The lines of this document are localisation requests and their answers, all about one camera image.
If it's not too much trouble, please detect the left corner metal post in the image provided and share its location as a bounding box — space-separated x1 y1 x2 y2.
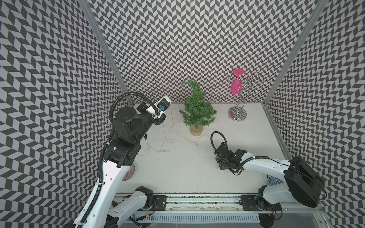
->
78 0 129 92

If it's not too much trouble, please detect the small green christmas tree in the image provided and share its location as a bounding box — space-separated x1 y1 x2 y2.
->
179 79 217 136

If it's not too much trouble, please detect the aluminium front rail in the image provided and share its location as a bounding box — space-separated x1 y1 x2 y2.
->
113 193 324 214

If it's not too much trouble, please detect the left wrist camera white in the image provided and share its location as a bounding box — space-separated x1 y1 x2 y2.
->
146 96 172 119

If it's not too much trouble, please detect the pink plastic wine glass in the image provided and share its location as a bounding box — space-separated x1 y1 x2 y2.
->
231 68 245 95

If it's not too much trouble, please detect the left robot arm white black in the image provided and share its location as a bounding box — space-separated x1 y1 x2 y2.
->
65 92 172 228

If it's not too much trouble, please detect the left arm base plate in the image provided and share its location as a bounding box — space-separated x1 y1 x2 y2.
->
153 195 167 211

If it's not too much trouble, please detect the blue white patterned plate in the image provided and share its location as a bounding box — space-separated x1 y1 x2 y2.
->
267 175 285 186

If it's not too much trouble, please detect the pink ribbed glass plate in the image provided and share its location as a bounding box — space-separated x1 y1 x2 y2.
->
122 164 136 181

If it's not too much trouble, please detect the corner metal post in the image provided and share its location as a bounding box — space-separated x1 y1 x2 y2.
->
263 1 329 106
78 0 129 92

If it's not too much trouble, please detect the white ribbed vent strip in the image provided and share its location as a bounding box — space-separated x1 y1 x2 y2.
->
135 213 260 224

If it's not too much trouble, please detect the chrome wire glass rack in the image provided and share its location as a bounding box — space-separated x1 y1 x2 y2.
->
228 71 269 122

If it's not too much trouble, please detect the right corner metal post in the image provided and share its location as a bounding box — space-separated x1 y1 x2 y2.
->
263 1 329 106

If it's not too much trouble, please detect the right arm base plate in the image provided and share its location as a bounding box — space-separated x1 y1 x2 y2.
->
239 195 282 212

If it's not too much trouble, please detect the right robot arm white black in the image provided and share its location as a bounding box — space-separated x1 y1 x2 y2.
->
210 131 328 211

